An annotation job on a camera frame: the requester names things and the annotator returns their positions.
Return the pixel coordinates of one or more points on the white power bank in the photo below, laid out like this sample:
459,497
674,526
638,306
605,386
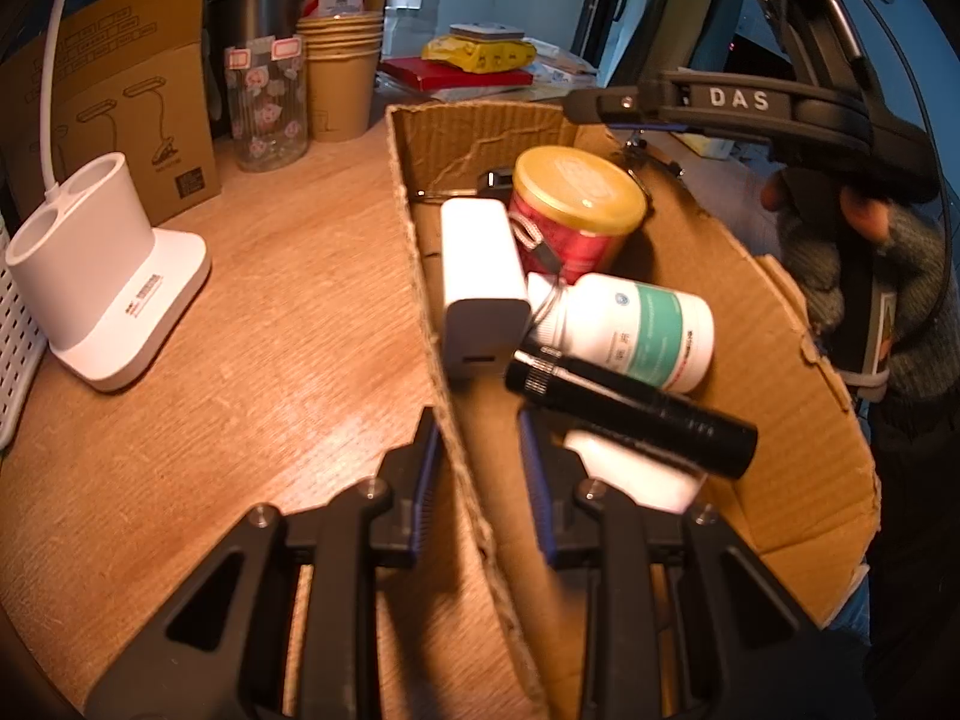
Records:
480,270

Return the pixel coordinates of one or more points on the person's right hand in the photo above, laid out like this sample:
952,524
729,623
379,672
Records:
810,270

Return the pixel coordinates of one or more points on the black flashlight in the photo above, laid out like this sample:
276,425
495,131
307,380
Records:
637,409

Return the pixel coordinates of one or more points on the stack of paper cups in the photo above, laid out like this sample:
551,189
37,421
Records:
341,97

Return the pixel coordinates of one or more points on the bunch of keys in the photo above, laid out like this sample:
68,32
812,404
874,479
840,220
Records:
637,144

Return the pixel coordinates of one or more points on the yellow tissue box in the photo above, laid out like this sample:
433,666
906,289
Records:
712,147

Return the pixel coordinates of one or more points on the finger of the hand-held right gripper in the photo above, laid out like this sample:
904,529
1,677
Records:
600,105

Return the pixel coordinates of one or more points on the white pill bottle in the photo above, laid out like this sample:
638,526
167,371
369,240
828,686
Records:
637,330

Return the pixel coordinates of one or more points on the yellow packet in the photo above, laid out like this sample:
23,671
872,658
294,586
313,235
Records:
487,56

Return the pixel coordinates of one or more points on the flat white device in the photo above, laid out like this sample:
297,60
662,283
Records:
487,31

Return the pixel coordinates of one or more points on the floral glass jar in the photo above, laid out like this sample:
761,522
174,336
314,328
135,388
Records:
262,120

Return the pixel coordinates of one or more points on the black sliding door frame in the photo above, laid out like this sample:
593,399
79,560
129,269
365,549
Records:
607,7

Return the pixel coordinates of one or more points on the white plastic packets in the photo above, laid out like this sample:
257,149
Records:
562,64

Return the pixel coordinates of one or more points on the red can with yellow lid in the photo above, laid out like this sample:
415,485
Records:
577,195

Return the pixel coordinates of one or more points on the red book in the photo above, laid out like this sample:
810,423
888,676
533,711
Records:
427,73

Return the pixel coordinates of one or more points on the black key fob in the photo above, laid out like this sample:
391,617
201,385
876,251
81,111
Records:
496,180

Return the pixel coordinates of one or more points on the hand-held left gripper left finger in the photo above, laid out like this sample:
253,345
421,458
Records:
427,480

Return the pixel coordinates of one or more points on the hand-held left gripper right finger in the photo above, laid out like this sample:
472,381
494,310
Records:
534,480

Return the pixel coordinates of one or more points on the steel thermos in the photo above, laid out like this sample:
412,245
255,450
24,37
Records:
247,15

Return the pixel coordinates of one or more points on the white earbuds case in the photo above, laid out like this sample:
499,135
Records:
637,481

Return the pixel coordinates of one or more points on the white lamp base holder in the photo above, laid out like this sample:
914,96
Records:
105,285

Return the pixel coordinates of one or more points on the cardboard box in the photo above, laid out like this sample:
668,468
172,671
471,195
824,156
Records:
787,465

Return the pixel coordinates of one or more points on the brown lamp packaging box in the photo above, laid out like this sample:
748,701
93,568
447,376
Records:
135,52

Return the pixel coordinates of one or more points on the white perforated basket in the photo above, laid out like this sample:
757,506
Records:
13,360

